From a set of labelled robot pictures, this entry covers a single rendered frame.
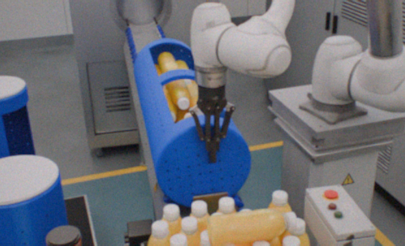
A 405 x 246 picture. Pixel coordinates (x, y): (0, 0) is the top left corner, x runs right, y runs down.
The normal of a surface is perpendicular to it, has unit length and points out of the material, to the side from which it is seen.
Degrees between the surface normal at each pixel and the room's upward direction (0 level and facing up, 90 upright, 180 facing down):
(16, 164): 0
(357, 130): 90
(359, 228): 0
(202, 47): 91
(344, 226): 0
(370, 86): 103
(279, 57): 96
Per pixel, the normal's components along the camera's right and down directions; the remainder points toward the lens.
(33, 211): 0.66, 0.31
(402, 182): -0.95, 0.14
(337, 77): -0.70, 0.22
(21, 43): 0.30, 0.17
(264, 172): -0.02, -0.91
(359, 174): 0.31, 0.40
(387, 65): -0.30, -0.04
